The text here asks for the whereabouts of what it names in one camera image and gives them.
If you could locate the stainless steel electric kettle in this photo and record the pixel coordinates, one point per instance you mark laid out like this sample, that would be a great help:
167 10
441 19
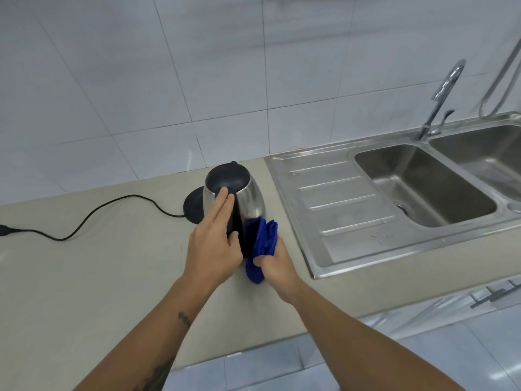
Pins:
240 199

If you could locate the person's left thumb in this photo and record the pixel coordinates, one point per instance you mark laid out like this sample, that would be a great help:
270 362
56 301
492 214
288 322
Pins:
235 239

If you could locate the person's left middle finger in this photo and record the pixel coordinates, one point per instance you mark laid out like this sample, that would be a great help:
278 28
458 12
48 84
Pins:
215 205

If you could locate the person's right hand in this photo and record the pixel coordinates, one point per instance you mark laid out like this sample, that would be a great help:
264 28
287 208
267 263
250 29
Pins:
278 269

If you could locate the black kettle base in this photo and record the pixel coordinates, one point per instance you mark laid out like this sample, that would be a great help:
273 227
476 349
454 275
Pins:
193 207

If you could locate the person's right thumb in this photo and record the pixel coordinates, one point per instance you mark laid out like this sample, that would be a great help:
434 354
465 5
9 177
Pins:
260 262

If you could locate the blue cleaning cloth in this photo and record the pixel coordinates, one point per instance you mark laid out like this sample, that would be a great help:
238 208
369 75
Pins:
262 248

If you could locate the chrome sink faucet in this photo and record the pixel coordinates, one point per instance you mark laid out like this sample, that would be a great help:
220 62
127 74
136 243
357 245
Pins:
437 99

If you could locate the person's left hand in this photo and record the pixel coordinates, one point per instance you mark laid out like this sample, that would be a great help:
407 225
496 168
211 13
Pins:
209 248

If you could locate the person's right forearm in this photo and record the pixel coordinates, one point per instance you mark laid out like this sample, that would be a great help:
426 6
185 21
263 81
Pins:
358 342

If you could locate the person's left forearm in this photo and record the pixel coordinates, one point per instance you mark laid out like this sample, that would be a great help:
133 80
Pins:
140 335

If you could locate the stainless steel double sink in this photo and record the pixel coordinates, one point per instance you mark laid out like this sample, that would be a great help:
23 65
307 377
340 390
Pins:
390 187

